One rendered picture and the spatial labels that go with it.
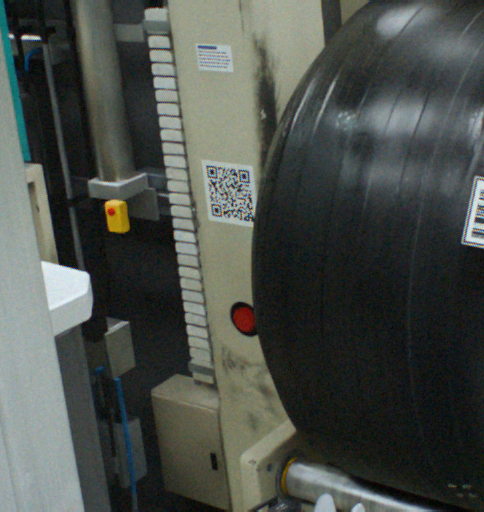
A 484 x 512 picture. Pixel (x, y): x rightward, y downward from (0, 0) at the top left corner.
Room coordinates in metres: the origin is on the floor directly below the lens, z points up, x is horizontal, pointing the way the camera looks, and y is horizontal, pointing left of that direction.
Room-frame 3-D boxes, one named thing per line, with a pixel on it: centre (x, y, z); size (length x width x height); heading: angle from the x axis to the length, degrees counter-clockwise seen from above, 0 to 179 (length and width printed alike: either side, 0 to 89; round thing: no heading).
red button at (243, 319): (1.44, 0.00, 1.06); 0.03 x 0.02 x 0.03; 50
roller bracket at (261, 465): (1.45, -0.11, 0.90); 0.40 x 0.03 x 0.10; 140
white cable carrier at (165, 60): (1.52, 0.05, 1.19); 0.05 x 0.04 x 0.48; 140
